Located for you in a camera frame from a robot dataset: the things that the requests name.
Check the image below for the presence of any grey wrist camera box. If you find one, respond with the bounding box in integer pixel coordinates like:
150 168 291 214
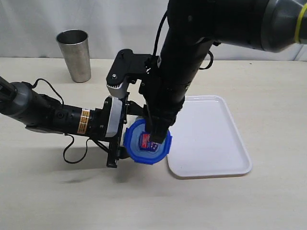
107 78 129 99
105 96 122 138

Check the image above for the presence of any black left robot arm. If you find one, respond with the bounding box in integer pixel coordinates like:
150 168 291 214
0 78 142 168

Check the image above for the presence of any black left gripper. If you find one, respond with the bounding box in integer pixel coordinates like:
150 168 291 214
90 93 143 168

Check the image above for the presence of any clear plastic tall container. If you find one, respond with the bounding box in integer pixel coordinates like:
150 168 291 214
120 115 143 146

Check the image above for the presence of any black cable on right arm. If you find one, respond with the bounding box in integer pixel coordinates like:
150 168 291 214
151 11 214 71

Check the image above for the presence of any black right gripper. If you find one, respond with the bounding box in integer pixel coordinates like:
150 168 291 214
106 49 184 143

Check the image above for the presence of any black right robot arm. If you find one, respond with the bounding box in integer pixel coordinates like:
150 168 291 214
106 0 307 143

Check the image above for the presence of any blue plastic lid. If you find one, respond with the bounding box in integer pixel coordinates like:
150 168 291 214
123 116 172 165

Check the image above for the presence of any stainless steel tumbler cup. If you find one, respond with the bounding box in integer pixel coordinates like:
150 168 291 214
56 29 91 83

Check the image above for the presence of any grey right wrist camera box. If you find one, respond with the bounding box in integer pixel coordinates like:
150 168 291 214
107 78 129 99

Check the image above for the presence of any white rectangular plastic tray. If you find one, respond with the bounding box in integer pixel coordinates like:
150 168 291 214
167 95 252 180

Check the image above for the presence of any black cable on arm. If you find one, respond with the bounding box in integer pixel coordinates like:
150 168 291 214
31 78 111 164
151 11 214 71

